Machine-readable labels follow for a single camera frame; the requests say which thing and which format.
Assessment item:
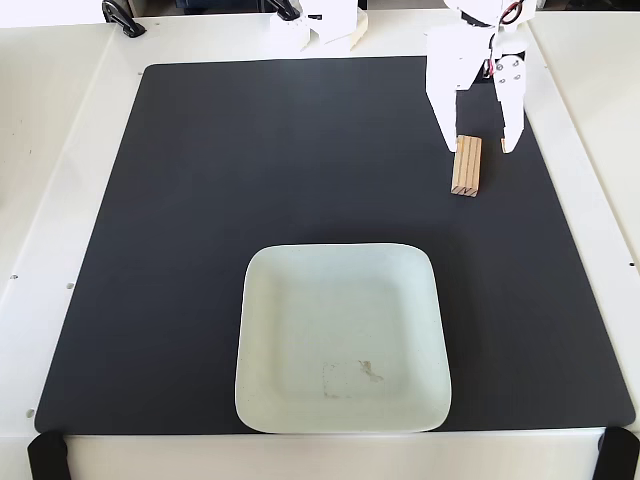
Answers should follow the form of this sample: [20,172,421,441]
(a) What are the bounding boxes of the white square plate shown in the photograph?
[233,242,454,435]

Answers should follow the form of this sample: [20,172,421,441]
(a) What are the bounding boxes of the dark grey work mat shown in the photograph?
[33,54,636,435]

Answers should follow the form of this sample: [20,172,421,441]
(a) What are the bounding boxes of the grooved wooden block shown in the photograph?
[450,135,485,197]

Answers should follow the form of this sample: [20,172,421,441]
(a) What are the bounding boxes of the black table clamp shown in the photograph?
[264,0,301,21]
[101,0,147,39]

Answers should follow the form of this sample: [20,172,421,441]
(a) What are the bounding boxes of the cream plastic base piece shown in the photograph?
[349,9,370,52]

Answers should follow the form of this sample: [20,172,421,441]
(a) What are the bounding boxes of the red wire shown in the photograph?
[491,1,524,76]

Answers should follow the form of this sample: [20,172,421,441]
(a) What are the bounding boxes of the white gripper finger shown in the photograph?
[424,27,490,154]
[493,53,528,154]

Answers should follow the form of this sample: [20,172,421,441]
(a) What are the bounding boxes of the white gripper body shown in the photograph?
[443,0,536,77]

